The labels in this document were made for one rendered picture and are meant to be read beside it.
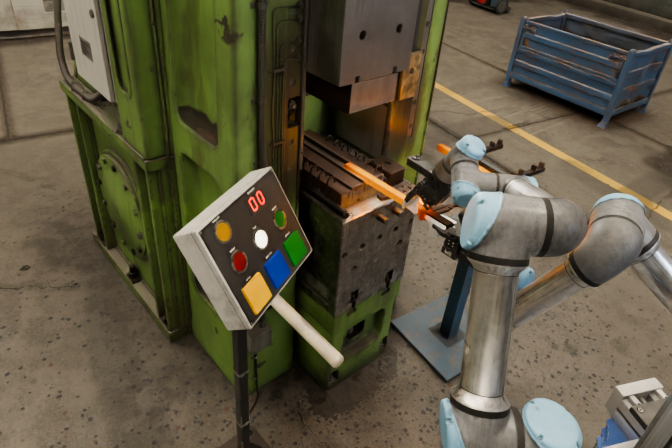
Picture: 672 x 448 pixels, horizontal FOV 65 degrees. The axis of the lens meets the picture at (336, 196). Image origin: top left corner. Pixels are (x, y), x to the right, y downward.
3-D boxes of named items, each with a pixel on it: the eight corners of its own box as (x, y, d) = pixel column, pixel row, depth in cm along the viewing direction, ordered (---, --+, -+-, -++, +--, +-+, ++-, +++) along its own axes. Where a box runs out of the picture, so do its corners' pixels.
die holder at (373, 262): (403, 277, 218) (420, 187, 194) (334, 318, 196) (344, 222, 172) (317, 213, 252) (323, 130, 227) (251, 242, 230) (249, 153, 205)
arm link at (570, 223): (620, 211, 94) (533, 167, 142) (558, 205, 94) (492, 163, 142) (606, 271, 96) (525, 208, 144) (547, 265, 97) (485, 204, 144)
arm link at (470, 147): (464, 151, 137) (462, 128, 142) (441, 174, 146) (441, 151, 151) (489, 161, 139) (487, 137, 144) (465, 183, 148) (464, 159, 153)
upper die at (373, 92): (394, 100, 169) (398, 72, 164) (349, 114, 158) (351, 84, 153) (313, 61, 195) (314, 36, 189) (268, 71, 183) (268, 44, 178)
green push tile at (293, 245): (308, 251, 148) (297, 229, 145) (296, 267, 143) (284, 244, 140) (303, 252, 149) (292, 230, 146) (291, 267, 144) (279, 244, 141)
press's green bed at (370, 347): (387, 352, 244) (401, 277, 218) (326, 395, 222) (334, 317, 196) (313, 286, 277) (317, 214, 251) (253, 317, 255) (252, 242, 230)
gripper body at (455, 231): (438, 250, 160) (470, 271, 152) (443, 228, 155) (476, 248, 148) (454, 241, 164) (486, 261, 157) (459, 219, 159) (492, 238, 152)
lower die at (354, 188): (381, 192, 189) (384, 172, 184) (339, 210, 177) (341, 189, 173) (308, 146, 214) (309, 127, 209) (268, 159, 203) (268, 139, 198)
